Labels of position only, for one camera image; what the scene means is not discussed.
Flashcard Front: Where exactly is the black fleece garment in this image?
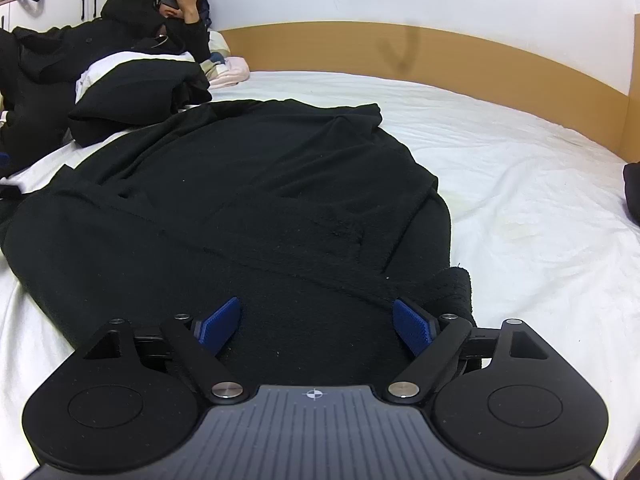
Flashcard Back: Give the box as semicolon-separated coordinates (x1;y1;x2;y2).
1;100;471;386

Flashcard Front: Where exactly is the black garment pile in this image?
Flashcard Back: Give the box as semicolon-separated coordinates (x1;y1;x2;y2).
67;51;212;146

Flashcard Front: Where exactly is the pink white pillow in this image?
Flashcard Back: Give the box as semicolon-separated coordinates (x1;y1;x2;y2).
201;29;250;89

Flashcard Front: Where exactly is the black folded garment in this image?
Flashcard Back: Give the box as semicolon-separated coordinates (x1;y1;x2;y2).
623;162;640;226

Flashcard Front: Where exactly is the wooden headboard panel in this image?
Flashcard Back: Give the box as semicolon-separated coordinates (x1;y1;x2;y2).
223;21;639;162

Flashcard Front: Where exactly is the person in black hoodie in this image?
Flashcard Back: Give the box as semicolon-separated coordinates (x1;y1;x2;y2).
1;0;210;177

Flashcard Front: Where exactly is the white cabinet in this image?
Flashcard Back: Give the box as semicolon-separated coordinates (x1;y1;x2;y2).
1;0;106;32

